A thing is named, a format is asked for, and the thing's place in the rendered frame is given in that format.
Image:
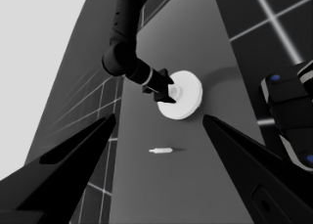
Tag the large thick white disc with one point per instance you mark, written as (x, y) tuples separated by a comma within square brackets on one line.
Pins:
[(186, 100)]

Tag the dark robot body block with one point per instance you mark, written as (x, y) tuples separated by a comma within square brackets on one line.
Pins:
[(287, 100)]

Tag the small thin T-shaped piece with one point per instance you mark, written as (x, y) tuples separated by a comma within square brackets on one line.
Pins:
[(161, 150)]

